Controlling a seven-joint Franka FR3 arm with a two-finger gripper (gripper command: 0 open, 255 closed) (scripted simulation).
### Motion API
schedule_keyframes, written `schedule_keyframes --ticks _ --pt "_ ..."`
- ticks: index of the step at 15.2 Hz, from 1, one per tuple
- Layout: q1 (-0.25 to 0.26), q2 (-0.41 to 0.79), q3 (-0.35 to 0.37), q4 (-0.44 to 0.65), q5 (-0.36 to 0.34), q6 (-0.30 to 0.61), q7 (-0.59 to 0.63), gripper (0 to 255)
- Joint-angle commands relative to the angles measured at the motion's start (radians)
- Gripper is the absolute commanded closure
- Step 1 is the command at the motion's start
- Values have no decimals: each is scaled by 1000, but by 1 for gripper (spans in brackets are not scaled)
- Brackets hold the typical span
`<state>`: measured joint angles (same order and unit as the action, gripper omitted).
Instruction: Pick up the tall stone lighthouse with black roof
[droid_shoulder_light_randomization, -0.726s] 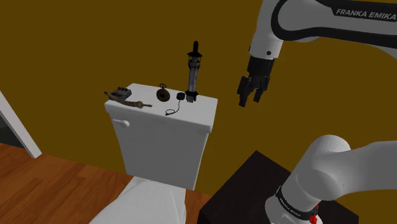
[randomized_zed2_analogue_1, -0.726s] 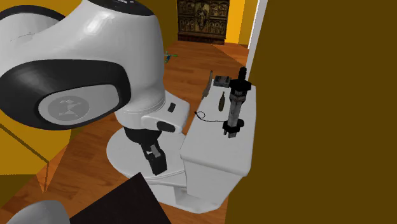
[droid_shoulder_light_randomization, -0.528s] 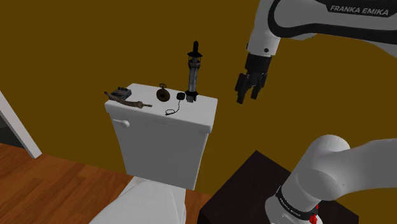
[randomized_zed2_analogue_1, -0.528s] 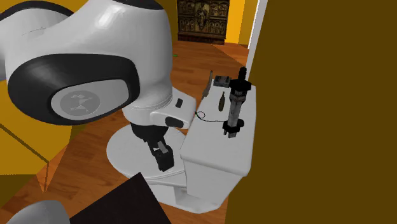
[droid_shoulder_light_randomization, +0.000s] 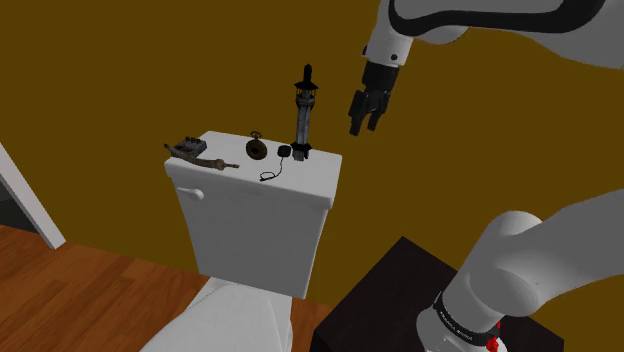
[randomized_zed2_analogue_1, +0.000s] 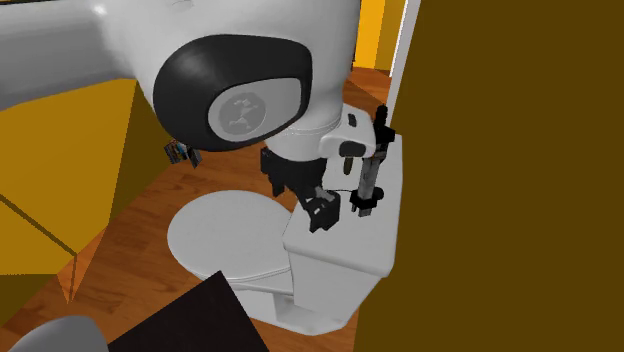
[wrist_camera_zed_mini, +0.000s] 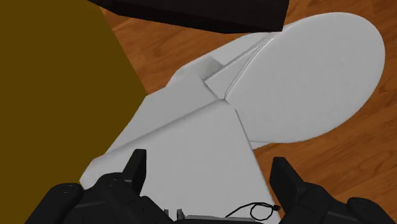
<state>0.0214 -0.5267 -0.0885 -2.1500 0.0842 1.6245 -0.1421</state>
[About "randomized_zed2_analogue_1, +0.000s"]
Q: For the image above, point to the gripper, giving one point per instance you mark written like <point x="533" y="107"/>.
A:
<point x="297" y="173"/>

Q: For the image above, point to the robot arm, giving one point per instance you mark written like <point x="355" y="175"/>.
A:
<point x="146" y="29"/>

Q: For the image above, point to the black grey upright tool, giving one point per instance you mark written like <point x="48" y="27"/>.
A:
<point x="369" y="180"/>

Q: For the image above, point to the white toilet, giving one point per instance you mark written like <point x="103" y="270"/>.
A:
<point x="229" y="234"/>

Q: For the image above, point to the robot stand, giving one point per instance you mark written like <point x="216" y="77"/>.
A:
<point x="195" y="326"/>

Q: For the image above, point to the white door frame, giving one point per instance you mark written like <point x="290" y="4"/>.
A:
<point x="403" y="58"/>

